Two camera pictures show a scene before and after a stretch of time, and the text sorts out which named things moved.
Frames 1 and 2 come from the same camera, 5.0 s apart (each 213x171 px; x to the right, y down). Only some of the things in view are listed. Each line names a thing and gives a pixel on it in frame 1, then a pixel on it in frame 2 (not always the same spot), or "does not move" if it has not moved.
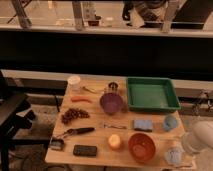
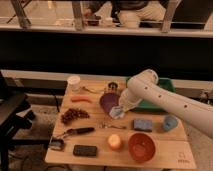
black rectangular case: [84, 150] does not move
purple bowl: [111, 102] does not move
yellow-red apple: [114, 141] does not move
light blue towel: [174, 156] → [117, 112]
